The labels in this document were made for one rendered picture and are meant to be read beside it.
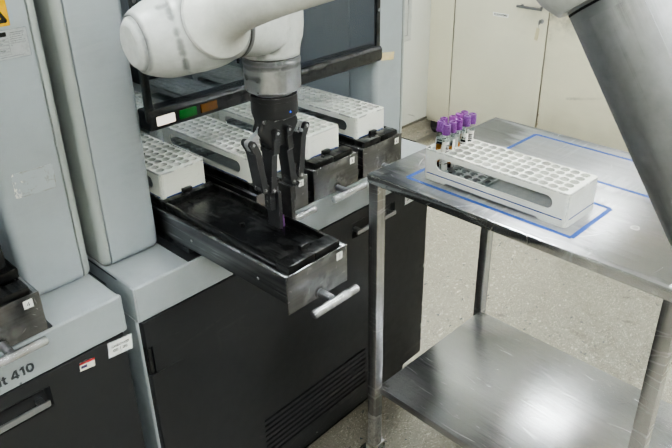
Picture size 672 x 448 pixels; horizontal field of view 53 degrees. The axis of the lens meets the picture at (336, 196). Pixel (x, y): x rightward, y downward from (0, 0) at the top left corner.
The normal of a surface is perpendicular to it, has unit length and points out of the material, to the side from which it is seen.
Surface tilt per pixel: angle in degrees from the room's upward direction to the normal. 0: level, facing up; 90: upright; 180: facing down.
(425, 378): 0
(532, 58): 90
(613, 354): 0
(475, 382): 0
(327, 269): 90
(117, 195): 90
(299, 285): 90
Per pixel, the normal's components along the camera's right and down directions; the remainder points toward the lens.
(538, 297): -0.02, -0.90
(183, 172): 0.72, 0.29
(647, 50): -0.57, 0.30
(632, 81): -0.76, 0.37
